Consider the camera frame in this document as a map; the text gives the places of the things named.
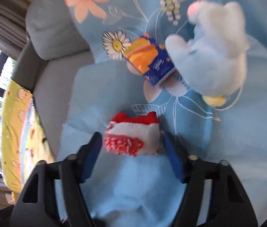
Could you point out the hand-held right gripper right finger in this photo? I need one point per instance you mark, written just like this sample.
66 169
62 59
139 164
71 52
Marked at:
174 157

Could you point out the white and blue plush toy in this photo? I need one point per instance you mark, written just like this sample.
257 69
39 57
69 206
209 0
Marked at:
216 52

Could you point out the light blue fleece cloth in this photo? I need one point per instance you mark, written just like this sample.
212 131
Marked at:
128 194

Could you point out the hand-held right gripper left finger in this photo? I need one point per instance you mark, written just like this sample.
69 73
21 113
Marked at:
91 157

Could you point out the grey sofa cushion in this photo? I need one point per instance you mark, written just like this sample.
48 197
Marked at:
50 28

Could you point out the red and white sock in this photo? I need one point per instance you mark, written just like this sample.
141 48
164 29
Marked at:
133 136

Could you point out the grey curtain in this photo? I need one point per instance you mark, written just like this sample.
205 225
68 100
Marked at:
5 23

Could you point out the yellow printed blanket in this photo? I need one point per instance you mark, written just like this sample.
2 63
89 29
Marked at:
17 127

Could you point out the blue floral bedsheet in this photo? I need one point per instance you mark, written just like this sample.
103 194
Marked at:
194 127

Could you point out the orange and blue tissue packet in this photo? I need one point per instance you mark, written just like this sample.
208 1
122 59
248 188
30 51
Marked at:
148 60

